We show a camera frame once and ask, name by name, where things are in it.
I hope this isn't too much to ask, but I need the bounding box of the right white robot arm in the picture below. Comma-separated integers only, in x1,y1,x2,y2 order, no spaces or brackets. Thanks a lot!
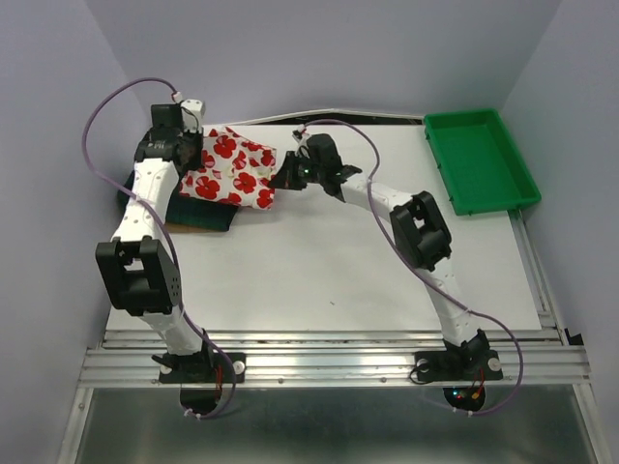
269,130,496,383

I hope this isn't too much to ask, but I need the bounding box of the red poppy floral skirt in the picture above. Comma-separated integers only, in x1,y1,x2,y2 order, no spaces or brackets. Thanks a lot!
179,127,278,210

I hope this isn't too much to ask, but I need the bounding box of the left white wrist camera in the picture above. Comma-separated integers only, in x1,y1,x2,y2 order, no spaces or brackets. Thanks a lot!
180,99,205,133

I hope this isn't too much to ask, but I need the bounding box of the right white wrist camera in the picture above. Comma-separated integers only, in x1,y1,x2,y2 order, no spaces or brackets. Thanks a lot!
292,125,310,158

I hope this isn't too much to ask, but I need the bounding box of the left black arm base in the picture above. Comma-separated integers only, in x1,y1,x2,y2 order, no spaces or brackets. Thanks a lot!
151,342,247,421

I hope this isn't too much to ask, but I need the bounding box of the green plastic bin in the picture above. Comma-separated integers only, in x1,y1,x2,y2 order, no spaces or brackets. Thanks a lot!
424,109,542,216

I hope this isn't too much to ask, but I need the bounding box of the dark green plaid skirt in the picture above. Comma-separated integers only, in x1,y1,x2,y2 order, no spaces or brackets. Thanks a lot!
114,173,241,233

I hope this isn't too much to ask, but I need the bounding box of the brown cardboard sheet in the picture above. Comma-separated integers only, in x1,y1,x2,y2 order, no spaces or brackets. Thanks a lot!
165,223,216,234

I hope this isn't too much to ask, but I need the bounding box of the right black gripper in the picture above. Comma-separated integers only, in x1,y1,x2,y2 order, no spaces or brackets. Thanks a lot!
269,150,325,189

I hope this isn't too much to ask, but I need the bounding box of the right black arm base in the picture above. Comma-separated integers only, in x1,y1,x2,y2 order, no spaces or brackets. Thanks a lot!
408,331,503,415

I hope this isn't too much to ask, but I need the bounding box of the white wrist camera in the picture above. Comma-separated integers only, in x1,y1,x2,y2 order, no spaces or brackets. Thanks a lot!
180,99,205,133
292,125,310,158

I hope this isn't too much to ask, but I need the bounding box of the aluminium mounting rail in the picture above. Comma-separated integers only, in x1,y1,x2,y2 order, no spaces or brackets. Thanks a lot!
78,329,591,389

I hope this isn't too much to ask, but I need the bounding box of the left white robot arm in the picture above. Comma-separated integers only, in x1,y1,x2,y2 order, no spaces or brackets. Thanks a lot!
96,100,216,381

